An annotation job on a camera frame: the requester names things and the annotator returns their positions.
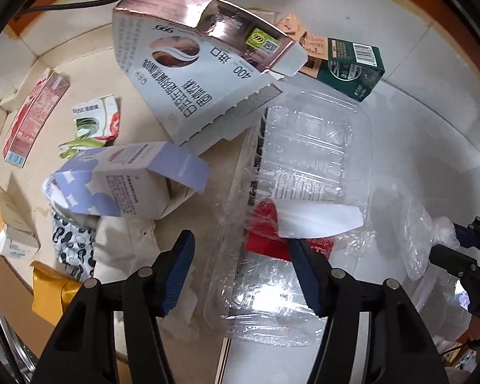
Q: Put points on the white tissue paper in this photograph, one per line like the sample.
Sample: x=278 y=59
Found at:
x=184 y=308

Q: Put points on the clear plastic bag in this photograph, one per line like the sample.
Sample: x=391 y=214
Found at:
x=416 y=240

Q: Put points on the lavender and white carton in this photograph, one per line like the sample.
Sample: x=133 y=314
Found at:
x=116 y=184

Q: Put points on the cream paper bag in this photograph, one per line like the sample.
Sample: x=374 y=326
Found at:
x=120 y=240

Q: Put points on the pink and red carton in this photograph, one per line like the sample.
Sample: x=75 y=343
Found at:
x=32 y=120

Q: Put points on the white paper card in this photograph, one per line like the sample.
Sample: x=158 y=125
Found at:
x=316 y=218

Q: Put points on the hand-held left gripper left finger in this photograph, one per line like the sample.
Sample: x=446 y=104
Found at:
x=180 y=272

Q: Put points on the green and white torn wrapper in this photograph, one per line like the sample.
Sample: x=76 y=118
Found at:
x=96 y=120

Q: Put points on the yellow padded envelope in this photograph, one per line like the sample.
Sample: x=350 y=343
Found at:
x=48 y=292

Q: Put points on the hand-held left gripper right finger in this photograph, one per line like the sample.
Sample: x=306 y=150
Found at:
x=304 y=272

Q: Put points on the black and white patterned wrapper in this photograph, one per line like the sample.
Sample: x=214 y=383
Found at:
x=72 y=244

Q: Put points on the peach cardboard box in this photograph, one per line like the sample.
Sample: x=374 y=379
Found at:
x=296 y=28

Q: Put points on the large white rose-gold box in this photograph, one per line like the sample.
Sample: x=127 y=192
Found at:
x=164 y=88

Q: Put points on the dark green box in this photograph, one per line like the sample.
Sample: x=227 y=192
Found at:
x=344 y=72

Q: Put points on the clear plastic clamshell container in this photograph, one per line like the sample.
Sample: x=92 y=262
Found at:
x=312 y=148

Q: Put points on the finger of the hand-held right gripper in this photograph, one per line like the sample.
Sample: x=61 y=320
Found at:
x=464 y=235
x=452 y=258

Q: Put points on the red packet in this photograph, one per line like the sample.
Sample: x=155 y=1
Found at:
x=264 y=228

